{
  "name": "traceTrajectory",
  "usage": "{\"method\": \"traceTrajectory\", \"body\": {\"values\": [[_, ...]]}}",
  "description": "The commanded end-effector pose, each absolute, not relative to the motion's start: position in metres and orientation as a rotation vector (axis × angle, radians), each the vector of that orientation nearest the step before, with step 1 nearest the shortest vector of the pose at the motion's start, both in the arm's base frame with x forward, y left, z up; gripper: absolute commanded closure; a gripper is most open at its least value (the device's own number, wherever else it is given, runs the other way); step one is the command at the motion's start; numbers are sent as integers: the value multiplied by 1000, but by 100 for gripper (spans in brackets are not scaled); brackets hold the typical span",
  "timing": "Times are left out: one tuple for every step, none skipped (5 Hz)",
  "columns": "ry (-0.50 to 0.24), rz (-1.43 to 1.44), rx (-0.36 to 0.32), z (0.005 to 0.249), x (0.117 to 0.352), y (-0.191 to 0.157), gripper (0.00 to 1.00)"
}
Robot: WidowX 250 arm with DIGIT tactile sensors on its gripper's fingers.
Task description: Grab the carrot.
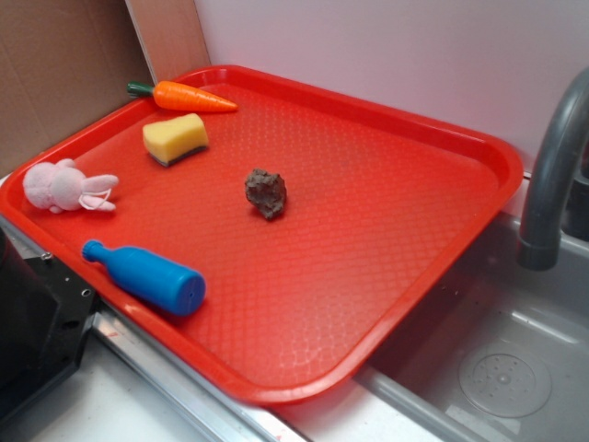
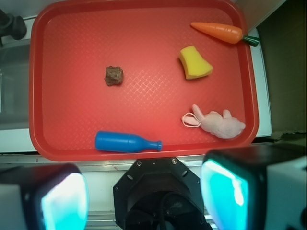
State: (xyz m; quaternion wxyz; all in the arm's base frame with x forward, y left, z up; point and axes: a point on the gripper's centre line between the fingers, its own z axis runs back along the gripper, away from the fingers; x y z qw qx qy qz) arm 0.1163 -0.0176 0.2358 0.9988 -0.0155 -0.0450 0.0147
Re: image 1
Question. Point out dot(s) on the blue toy bottle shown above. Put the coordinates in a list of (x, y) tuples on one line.
[(175, 288)]

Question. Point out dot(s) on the red plastic tray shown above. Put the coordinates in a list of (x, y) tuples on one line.
[(380, 202)]

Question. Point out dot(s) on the pink plush bunny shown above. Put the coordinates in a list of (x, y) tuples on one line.
[(62, 187)]

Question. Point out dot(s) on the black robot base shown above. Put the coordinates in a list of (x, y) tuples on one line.
[(46, 312)]

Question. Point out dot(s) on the yellow sponge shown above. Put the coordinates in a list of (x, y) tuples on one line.
[(169, 141)]

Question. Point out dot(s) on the brown rock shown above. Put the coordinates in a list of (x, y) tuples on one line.
[(266, 192)]

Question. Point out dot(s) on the brown cardboard panel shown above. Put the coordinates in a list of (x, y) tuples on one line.
[(64, 64)]

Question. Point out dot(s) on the orange toy carrot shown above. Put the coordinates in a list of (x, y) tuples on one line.
[(175, 96)]

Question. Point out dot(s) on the grey faucet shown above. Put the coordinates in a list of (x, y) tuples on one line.
[(556, 201)]

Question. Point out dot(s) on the grey plastic sink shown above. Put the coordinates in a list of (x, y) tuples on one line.
[(494, 352)]

